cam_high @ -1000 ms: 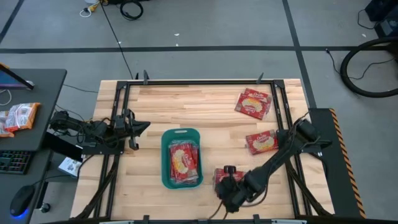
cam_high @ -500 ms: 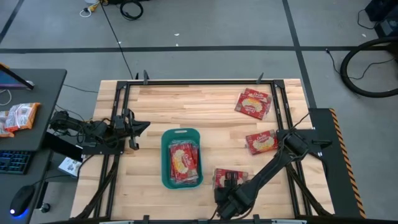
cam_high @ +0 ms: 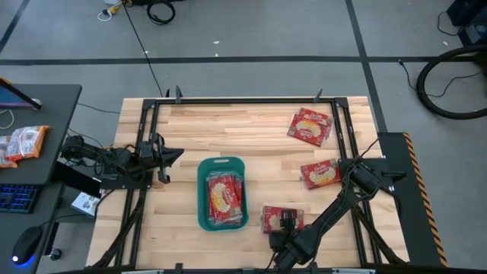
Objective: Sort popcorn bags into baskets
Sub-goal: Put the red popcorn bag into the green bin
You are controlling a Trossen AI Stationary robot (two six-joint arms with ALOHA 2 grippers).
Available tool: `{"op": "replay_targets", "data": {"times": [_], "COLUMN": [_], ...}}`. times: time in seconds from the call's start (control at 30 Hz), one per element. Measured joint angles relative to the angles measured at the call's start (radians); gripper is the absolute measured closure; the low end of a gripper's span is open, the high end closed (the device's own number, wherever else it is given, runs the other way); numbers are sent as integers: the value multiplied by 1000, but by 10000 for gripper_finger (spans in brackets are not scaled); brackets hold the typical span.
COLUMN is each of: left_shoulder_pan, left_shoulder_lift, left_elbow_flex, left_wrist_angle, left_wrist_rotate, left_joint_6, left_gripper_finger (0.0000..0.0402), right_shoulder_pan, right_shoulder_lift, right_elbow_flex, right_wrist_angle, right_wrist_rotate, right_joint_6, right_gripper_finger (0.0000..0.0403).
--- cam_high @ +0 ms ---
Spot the black desk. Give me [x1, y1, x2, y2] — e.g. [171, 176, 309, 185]
[0, 83, 83, 274]

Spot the teal plastic basket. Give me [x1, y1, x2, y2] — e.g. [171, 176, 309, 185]
[196, 156, 250, 232]

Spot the black aluminium table frame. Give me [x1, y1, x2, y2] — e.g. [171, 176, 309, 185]
[113, 97, 404, 269]

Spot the black cable bundle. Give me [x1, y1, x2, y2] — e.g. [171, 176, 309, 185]
[348, 186, 405, 266]
[93, 188, 148, 268]

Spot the black control box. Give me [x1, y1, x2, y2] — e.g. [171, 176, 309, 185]
[51, 161, 103, 198]

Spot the black keyboard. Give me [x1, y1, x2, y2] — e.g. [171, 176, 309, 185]
[0, 184, 41, 214]

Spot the long black floor cable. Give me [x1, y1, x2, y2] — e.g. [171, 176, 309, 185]
[122, 0, 164, 98]

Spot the black mat with hazard stripe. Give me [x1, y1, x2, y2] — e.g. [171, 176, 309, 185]
[376, 132, 450, 268]

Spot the tilted computer screen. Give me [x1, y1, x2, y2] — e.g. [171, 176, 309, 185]
[0, 75, 43, 111]

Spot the black computer mouse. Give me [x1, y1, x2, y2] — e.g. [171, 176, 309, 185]
[11, 226, 43, 266]

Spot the black equipment case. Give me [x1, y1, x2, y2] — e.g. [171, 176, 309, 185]
[447, 0, 487, 49]

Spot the small white box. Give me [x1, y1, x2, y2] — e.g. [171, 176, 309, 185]
[71, 191, 100, 217]

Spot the white cable with yellow plug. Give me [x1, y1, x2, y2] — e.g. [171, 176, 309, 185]
[97, 0, 125, 22]

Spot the orange snack bag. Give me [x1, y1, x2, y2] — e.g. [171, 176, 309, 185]
[0, 125, 50, 169]

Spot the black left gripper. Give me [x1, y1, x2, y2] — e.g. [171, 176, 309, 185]
[138, 132, 185, 184]

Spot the thin black floor cable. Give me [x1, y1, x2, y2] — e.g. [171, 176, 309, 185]
[397, 59, 483, 99]

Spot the coiled black cable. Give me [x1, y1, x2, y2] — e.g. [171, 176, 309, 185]
[146, 0, 177, 26]

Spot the thick black hose loop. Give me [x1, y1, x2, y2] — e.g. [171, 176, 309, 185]
[415, 44, 487, 121]

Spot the white desk cable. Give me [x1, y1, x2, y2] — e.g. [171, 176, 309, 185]
[0, 109, 15, 130]

